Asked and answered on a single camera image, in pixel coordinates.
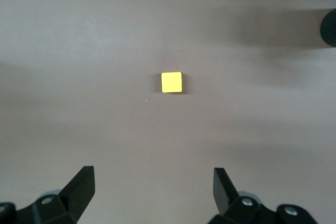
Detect yellow cube block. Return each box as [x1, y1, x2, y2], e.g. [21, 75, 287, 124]
[161, 71, 183, 94]

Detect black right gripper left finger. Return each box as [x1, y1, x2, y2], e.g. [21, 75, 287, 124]
[0, 165, 95, 224]

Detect black round-ended cylinder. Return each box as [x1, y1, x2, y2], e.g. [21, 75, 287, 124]
[319, 8, 336, 49]

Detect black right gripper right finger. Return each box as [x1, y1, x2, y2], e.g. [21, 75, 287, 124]
[208, 167, 319, 224]

